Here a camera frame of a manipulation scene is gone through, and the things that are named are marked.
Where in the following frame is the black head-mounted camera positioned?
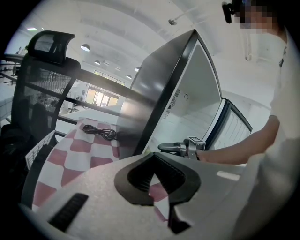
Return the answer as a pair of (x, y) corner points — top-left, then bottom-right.
(222, 0), (242, 24)

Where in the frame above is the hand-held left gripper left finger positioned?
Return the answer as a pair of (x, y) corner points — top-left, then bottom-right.
(35, 152), (172, 240)

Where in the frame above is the black mesh office chair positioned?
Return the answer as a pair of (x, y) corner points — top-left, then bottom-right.
(11, 30), (82, 207)

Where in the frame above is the black mini fridge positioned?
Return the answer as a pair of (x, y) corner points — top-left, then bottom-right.
(117, 28), (253, 160)

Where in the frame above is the bright window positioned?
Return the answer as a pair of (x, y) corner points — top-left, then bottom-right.
(85, 70), (126, 107)

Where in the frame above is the person's right forearm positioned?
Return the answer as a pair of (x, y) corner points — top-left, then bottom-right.
(198, 114), (281, 166)

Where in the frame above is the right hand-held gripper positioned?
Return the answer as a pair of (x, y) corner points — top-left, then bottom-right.
(158, 135), (206, 160)

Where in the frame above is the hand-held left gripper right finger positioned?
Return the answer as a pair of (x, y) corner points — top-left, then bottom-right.
(153, 152), (246, 240)

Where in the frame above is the coiled black cable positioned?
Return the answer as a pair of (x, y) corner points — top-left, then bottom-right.
(82, 124), (117, 142)

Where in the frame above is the person's white shirt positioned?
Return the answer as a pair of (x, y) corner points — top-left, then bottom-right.
(267, 25), (300, 150)

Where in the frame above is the person's head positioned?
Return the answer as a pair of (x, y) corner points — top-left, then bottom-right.
(240, 0), (285, 38)

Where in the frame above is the white mesh basket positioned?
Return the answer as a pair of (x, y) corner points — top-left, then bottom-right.
(25, 130), (56, 170)

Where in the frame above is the red white checkered tablecloth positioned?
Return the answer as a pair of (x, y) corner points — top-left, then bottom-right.
(32, 117), (169, 221)

